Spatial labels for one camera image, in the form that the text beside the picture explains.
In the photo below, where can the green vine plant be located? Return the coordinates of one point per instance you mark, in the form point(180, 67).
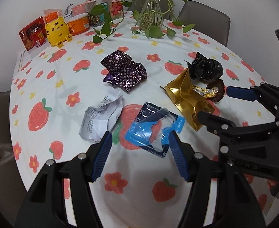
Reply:
point(153, 30)

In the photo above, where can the purple patterned wrapper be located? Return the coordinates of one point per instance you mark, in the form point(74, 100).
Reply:
point(125, 72)

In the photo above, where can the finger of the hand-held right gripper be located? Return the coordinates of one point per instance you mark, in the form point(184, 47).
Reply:
point(213, 122)
point(239, 92)

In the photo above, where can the crumpled white paper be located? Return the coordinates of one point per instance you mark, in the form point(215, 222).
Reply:
point(101, 116)

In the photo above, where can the black crumpled plastic bag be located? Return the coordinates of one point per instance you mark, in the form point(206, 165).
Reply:
point(205, 68)

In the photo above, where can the red gift box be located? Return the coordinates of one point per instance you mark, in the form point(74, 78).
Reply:
point(29, 36)

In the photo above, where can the chocolate foil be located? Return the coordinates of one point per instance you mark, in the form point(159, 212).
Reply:
point(205, 91)

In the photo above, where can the orange round tub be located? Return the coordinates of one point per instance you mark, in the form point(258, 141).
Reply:
point(78, 25)

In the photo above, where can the gold foil wrapper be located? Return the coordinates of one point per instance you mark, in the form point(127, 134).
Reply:
point(187, 95)

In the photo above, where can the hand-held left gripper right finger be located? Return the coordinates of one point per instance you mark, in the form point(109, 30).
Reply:
point(177, 156)

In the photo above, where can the brown paper candy cup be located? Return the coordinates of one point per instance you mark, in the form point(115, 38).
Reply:
point(219, 86)

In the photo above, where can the orange carton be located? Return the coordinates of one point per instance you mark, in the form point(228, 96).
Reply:
point(52, 16)

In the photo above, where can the small red tin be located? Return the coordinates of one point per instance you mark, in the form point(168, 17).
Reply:
point(41, 38)

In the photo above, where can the yellow tiger toy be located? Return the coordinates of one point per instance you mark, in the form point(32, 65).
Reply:
point(57, 32)

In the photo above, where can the glass vase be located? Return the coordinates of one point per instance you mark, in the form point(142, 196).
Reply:
point(151, 11)

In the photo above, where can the pink lidded container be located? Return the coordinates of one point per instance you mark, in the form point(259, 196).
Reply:
point(82, 7)

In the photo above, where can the small patterned jar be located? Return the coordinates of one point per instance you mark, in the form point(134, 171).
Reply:
point(95, 20)

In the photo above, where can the blue blister packaging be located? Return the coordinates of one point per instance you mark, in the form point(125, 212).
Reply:
point(151, 128)

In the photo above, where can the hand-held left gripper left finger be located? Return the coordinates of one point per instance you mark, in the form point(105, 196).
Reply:
point(102, 154)

